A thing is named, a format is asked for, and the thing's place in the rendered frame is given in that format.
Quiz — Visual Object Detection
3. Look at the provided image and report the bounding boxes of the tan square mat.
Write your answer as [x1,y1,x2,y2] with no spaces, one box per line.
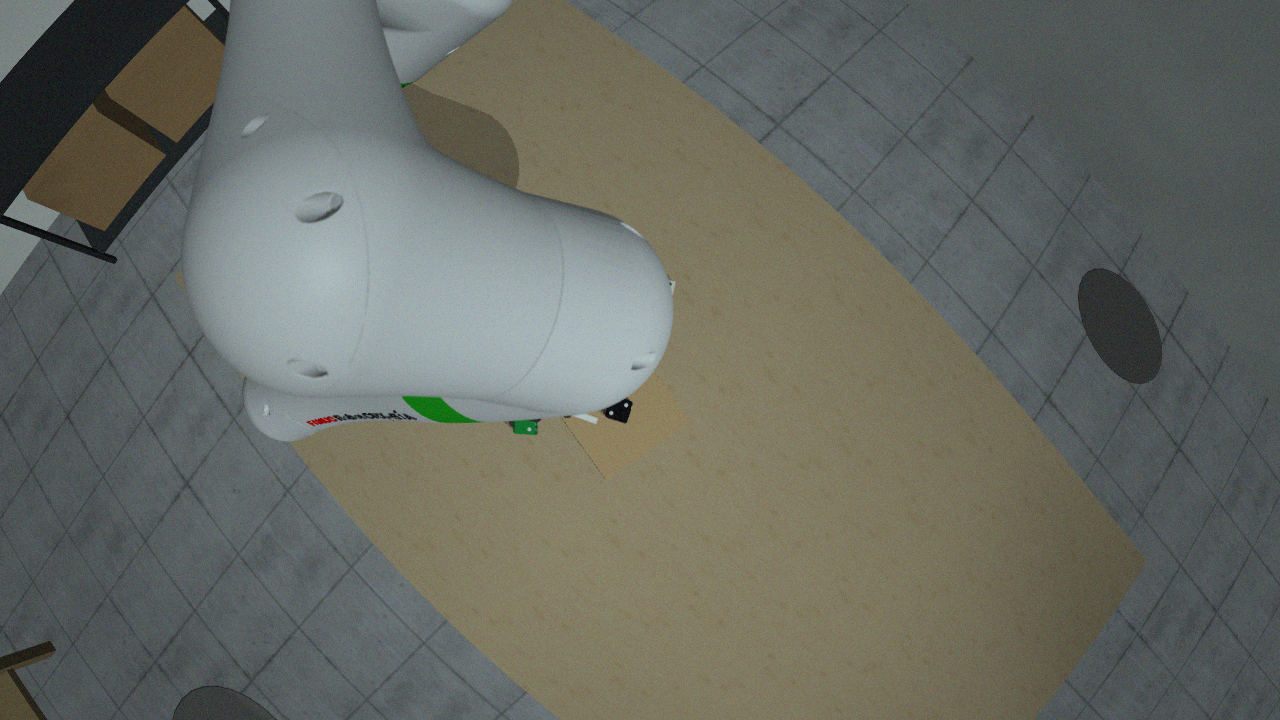
[562,372,690,480]

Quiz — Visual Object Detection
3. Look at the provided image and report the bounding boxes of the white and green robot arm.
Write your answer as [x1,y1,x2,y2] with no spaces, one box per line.
[180,0,673,442]

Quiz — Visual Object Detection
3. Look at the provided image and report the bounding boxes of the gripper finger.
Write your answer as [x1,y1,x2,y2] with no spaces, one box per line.
[529,414,598,424]

